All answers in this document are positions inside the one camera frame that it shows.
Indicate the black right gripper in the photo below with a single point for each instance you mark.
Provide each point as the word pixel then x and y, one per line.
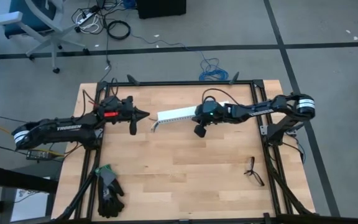
pixel 210 112

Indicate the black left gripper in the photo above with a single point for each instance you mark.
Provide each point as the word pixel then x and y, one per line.
pixel 117 112

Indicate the white perforated strip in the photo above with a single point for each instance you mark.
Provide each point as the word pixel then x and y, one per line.
pixel 179 112

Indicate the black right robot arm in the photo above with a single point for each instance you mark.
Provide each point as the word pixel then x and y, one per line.
pixel 259 110

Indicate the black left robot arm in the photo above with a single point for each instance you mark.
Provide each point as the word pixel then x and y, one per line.
pixel 57 129

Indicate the black eyeglasses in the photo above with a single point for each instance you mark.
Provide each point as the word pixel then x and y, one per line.
pixel 250 171

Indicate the black work glove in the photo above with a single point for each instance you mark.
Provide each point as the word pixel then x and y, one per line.
pixel 113 207
pixel 107 177

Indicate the black power adapter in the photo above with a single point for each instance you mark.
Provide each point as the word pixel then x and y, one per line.
pixel 37 154

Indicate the black floor cabinet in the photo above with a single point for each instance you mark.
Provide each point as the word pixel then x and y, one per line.
pixel 160 9

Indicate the white blue office chair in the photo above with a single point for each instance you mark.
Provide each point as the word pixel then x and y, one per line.
pixel 8 18

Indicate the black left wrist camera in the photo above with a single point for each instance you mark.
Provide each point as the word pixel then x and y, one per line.
pixel 112 104

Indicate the black aluminium table frame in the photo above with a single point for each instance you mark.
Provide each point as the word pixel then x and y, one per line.
pixel 179 83

